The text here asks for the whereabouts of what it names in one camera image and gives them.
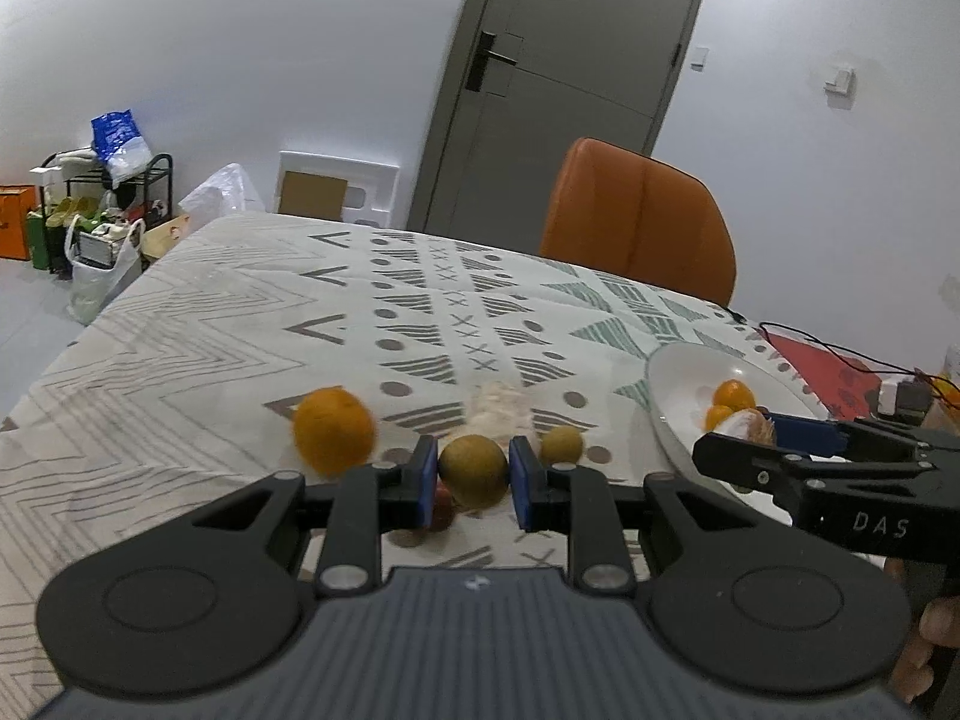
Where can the white power adapter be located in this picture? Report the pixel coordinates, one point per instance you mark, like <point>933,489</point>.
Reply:
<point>903,398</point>

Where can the white plastic bag with items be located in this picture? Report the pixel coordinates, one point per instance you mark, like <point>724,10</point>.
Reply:
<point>102,265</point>

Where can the orange leather chair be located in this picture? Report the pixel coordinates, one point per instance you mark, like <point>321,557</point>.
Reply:
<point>623,213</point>

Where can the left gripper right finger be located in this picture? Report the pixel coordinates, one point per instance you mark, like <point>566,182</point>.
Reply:
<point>589,512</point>

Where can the black metal rack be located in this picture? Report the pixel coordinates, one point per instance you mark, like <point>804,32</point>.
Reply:
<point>77,174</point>

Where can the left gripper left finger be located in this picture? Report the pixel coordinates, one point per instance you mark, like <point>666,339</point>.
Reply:
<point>367,502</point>

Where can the black door handle lock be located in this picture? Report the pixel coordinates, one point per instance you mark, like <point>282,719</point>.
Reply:
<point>483,54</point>

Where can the grey door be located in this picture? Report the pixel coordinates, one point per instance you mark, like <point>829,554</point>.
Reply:
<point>585,68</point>

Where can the white foam packaging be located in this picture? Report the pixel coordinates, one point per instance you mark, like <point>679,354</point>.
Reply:
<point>336,189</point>

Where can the large orange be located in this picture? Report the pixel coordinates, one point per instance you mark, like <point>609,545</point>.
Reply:
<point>333,431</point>
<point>735,395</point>

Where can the right hand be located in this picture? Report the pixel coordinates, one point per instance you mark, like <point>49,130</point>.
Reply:
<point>938,627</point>

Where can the small white wall switch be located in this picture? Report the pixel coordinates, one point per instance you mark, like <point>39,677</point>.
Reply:
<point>698,58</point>

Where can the dark red plum back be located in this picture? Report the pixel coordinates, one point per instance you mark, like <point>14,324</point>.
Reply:
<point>443,513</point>

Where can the clear plastic bag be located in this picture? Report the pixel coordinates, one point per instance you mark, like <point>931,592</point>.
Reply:
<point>229,191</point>

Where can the small tangerine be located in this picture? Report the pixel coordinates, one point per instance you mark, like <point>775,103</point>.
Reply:
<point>715,416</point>

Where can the blue white plastic bag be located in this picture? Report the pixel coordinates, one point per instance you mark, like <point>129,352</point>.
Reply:
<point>119,145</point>

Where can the large orange front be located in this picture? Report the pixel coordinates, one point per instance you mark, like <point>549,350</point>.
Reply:
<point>735,395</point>

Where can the red orange table mat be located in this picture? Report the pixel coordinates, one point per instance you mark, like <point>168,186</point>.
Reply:
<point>845,380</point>

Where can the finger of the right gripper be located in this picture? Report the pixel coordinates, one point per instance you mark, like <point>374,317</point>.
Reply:
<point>808,436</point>

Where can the patterned tablecloth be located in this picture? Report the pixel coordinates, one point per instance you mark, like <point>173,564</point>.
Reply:
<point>183,391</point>

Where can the peeled pomelo segment orange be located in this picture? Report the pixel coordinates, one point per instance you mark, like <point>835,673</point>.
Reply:
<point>749,425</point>

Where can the orange gift bag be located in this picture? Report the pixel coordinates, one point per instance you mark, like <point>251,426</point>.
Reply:
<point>16,201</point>

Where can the green-brown kiwi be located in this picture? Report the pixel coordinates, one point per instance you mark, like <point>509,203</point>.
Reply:
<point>562,444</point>
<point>475,471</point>

